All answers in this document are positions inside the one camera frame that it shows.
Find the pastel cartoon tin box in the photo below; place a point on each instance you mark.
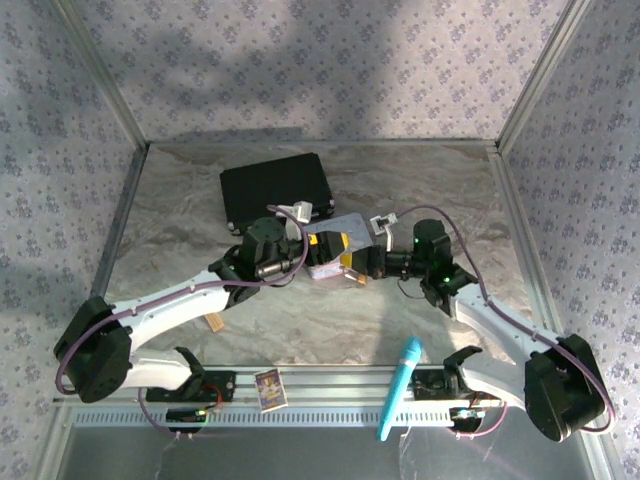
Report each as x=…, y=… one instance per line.
x=350, y=225

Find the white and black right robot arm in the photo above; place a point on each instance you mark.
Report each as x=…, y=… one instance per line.
x=500, y=325

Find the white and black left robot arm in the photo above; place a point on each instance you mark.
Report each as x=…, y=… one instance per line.
x=165, y=310

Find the black hard case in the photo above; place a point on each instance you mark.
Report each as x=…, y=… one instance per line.
x=265, y=190

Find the long wooden block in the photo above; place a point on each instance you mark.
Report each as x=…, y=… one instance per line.
x=216, y=322

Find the blue marker pen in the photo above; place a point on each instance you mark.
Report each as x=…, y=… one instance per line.
x=400, y=385

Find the colourful picture card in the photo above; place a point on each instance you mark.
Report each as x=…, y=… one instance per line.
x=270, y=390

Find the black right electronics module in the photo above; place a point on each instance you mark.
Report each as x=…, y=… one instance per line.
x=467, y=417

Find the black electronics module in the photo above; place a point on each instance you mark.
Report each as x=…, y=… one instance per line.
x=467, y=417
x=182, y=417

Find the grey metal sheet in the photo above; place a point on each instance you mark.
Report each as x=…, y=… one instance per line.
x=300, y=455

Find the black left electronics module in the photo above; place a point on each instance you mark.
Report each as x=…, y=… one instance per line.
x=182, y=417

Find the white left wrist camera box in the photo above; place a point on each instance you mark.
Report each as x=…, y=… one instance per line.
x=295, y=210

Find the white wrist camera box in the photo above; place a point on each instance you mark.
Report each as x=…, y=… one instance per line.
x=295, y=210
x=382, y=221

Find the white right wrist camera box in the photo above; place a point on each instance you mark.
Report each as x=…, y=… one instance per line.
x=382, y=221

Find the aluminium side rail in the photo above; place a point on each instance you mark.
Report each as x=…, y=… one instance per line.
x=515, y=210
x=125, y=200

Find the aluminium slotted frame rail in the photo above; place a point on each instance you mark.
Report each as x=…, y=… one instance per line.
x=340, y=382

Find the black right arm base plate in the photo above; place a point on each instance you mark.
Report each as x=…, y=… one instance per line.
x=427, y=387

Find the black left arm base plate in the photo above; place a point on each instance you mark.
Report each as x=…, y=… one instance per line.
x=225, y=385

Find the aluminium corner post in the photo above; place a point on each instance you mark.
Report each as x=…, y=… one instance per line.
x=100, y=75
x=542, y=75

